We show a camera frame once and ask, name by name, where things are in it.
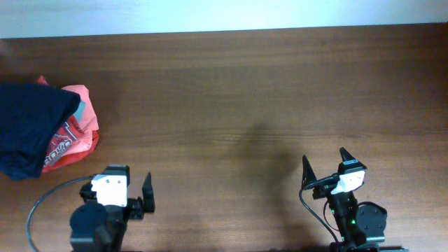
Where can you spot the salmon pink folded garment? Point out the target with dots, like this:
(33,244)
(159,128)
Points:
(88,124)

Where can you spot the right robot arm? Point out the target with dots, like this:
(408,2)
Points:
(361,225)

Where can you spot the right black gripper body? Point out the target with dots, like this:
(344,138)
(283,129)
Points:
(325,191)

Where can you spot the grey folded garment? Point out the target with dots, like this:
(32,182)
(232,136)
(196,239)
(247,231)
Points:
(79,112)

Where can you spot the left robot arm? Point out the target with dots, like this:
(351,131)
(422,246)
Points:
(101,223)

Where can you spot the red printed t-shirt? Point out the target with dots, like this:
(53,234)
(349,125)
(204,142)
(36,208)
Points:
(66,135)

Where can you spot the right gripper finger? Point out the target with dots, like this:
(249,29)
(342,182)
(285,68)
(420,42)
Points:
(346,156)
(308,175)

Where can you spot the navy blue shorts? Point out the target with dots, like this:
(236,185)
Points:
(31,114)

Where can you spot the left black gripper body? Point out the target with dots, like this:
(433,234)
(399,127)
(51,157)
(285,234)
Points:
(135,211)

